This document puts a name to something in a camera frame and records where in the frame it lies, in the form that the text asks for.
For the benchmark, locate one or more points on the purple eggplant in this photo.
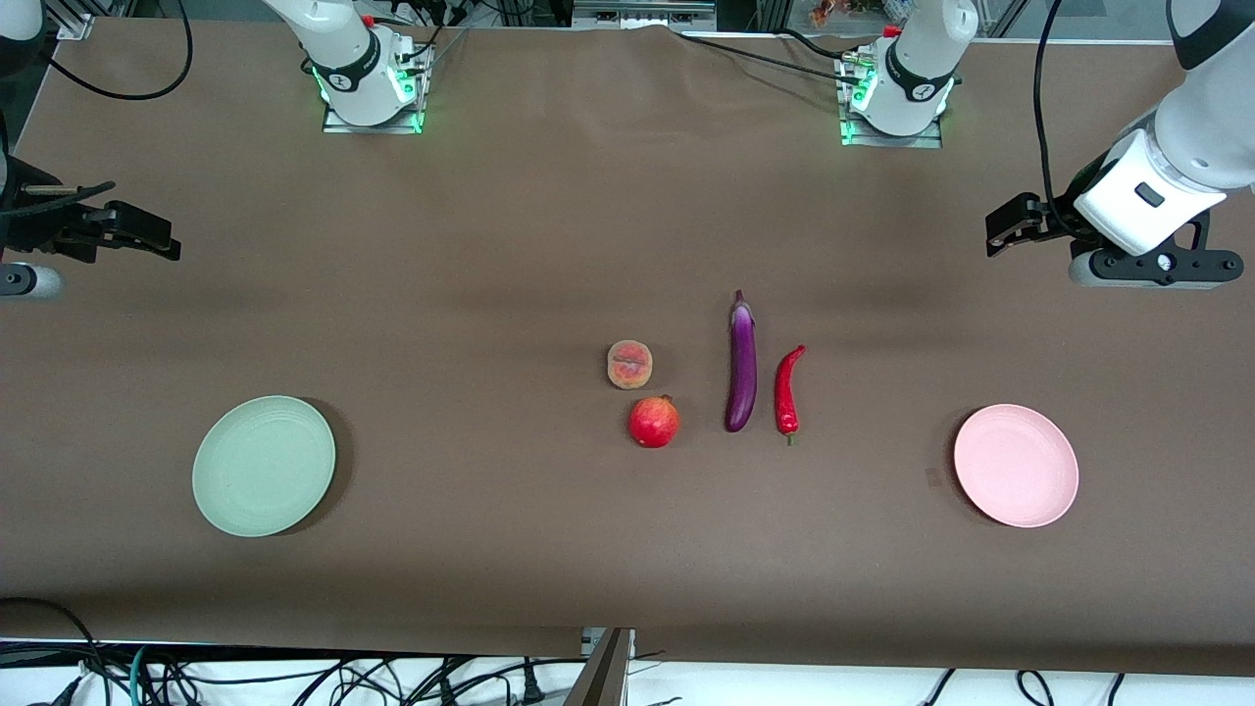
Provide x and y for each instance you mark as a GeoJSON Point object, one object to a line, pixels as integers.
{"type": "Point", "coordinates": [742, 363]}

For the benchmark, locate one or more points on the aluminium frame profile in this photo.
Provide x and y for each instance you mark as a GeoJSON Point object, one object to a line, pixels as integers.
{"type": "Point", "coordinates": [1005, 15]}
{"type": "Point", "coordinates": [74, 22]}

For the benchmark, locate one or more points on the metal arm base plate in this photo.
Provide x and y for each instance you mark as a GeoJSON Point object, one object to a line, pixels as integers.
{"type": "Point", "coordinates": [373, 128]}
{"type": "Point", "coordinates": [887, 143]}

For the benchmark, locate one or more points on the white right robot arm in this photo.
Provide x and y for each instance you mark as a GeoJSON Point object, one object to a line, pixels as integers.
{"type": "Point", "coordinates": [343, 49]}

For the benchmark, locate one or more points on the pink plate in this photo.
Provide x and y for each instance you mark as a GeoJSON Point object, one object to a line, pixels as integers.
{"type": "Point", "coordinates": [1016, 466]}

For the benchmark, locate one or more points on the colourful toy pile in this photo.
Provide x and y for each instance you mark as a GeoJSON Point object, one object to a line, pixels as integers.
{"type": "Point", "coordinates": [853, 10]}

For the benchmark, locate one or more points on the red chili pepper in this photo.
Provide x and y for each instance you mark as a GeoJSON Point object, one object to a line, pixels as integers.
{"type": "Point", "coordinates": [786, 392]}

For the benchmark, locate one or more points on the light green plate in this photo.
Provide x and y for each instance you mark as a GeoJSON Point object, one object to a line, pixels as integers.
{"type": "Point", "coordinates": [264, 466]}

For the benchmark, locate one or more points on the red pomegranate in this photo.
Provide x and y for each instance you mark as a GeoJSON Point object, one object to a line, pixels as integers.
{"type": "Point", "coordinates": [653, 422]}

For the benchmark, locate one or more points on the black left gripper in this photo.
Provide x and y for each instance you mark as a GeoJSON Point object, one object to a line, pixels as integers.
{"type": "Point", "coordinates": [1056, 218]}

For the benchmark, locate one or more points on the black power plug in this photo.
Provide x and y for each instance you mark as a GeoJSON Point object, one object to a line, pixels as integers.
{"type": "Point", "coordinates": [530, 686]}

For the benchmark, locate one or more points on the brown table cover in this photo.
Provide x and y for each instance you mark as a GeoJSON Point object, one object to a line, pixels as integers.
{"type": "Point", "coordinates": [490, 294]}

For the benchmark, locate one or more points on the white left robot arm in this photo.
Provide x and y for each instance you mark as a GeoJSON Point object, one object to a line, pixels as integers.
{"type": "Point", "coordinates": [1206, 118]}

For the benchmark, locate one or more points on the metal rail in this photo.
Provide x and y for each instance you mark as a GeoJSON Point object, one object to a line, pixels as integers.
{"type": "Point", "coordinates": [642, 12]}

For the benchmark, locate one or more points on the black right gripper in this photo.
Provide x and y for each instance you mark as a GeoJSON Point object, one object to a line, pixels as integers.
{"type": "Point", "coordinates": [37, 228]}

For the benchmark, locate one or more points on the wooden post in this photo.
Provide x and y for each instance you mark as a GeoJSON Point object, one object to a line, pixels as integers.
{"type": "Point", "coordinates": [603, 677]}

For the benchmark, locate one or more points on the orange peach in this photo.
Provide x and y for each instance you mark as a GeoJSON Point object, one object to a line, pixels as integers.
{"type": "Point", "coordinates": [629, 364]}

